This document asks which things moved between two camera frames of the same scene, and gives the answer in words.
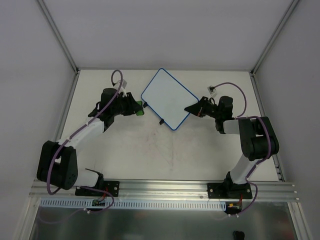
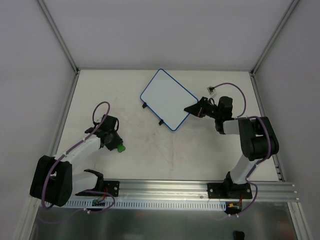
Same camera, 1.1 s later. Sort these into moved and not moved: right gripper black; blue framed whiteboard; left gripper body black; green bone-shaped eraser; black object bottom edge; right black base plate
Moved: green bone-shaped eraser; left gripper body black
Not moved: right black base plate; black object bottom edge; right gripper black; blue framed whiteboard
